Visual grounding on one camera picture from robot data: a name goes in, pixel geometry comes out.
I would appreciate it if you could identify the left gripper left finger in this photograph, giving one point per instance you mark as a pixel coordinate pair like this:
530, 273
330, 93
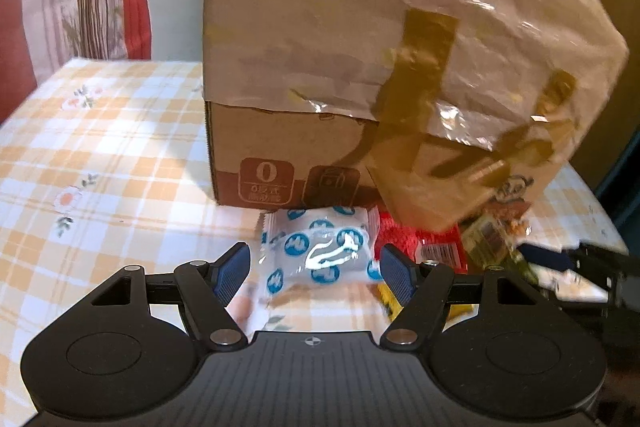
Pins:
200, 283

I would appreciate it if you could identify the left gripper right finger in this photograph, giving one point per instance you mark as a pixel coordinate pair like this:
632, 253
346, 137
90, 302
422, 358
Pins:
421, 284

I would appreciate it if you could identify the orange striped snack bar packet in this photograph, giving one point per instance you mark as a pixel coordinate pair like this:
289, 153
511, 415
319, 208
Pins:
488, 246

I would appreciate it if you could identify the white blue dotted candy packet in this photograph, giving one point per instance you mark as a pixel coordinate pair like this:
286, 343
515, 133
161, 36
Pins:
317, 248

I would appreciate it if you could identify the plaid floral tablecloth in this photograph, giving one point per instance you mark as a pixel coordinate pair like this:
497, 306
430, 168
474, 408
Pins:
106, 164

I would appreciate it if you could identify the cardboard box with panda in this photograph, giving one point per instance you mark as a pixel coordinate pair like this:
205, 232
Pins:
300, 146

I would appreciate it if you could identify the translucent plastic bag liner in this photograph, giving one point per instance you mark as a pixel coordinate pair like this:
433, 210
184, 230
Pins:
400, 31

